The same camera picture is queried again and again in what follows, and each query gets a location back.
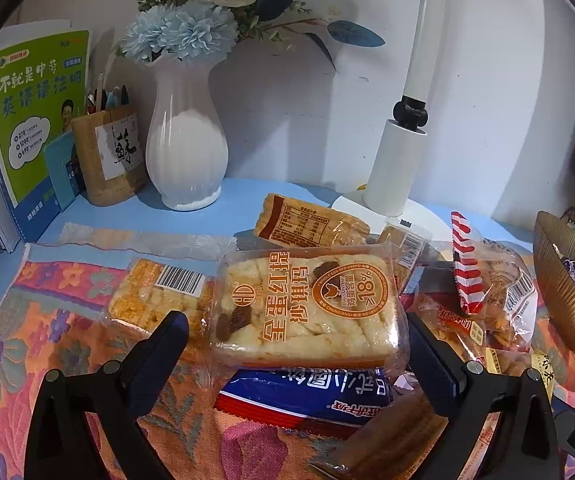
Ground green grammar book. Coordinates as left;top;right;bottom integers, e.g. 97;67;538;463
0;20;90;243

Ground light blue card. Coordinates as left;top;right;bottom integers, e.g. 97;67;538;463
44;131;86;211

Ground small square cracker packet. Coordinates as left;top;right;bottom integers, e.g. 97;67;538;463
379;226;427;294

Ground blue white artificial flowers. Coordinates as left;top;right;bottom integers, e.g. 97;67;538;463
115;0;385;65

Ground red striped bread bag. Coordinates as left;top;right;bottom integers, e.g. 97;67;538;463
450;210;538;351

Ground brown label cake pack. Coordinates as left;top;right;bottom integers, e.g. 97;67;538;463
254;193;370;247

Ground floral woven table mat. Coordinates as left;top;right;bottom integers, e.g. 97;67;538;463
0;244;575;480

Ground sachima cake pack barcode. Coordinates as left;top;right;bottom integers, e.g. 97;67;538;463
109;258;215;339

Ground small red striped cake packet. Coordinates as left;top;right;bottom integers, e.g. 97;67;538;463
410;294;486;366

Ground white ceramic vase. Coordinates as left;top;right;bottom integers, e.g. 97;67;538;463
146;56;229;211

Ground egg cake pack with raisins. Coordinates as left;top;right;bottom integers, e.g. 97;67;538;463
207;243;410;374

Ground wooden pen holder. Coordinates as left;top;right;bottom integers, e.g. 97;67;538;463
72;105;148;207

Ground blue red cracker bag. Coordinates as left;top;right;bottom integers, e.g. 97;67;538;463
214;368;395;438

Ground amber ribbed glass bowl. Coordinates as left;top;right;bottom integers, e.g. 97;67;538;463
533;211;575;353

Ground white desk lamp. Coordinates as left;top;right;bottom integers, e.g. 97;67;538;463
332;0;451;240

